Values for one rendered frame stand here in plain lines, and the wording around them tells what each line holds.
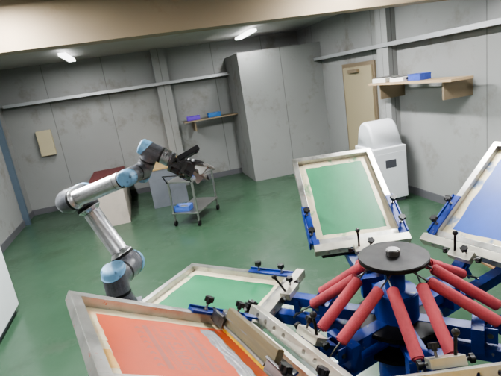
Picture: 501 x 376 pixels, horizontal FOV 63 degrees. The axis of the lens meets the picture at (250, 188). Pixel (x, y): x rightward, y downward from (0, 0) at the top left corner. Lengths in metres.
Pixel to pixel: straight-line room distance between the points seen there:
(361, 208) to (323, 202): 0.25
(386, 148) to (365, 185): 3.62
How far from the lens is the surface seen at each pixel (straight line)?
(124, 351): 1.36
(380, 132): 6.61
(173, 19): 3.80
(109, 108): 9.72
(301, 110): 9.19
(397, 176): 6.72
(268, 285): 2.58
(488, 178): 2.90
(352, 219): 2.75
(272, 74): 8.96
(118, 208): 7.78
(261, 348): 1.54
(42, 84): 9.87
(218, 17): 3.86
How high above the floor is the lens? 2.18
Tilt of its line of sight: 15 degrees down
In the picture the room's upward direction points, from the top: 9 degrees counter-clockwise
